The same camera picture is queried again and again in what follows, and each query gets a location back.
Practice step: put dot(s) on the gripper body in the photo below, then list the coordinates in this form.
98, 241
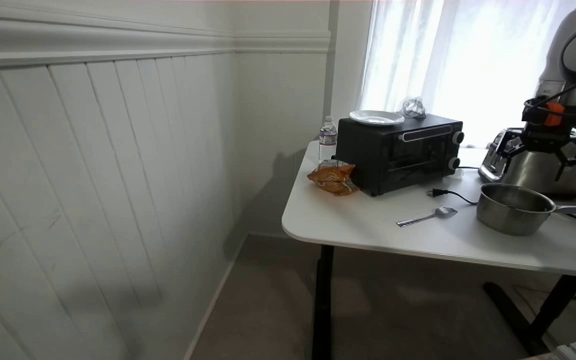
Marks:
548, 135

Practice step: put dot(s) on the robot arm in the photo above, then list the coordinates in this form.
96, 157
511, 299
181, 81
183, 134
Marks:
565, 30

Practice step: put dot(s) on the toaster oven knob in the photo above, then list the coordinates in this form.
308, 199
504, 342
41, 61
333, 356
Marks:
458, 137
454, 163

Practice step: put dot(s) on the silver pot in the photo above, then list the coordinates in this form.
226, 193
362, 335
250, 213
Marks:
510, 215

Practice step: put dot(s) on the toaster oven door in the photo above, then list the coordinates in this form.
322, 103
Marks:
420, 157

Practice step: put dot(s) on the silver spoon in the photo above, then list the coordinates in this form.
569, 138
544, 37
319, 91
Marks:
425, 218

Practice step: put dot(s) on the black toaster oven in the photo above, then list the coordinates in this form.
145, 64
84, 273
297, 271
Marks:
383, 155

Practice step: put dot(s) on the white plate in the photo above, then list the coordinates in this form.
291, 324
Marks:
375, 118

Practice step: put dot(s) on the silver toaster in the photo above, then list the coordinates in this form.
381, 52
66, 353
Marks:
533, 172

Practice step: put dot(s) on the crumpled clear plastic wrap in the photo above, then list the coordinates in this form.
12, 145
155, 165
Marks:
414, 108

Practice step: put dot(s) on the white curtain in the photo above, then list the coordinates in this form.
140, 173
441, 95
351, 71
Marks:
448, 55

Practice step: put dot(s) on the orange snack bag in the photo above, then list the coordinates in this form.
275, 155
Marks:
333, 179

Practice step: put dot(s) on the clear water bottle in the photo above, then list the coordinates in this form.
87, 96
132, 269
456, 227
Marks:
327, 137

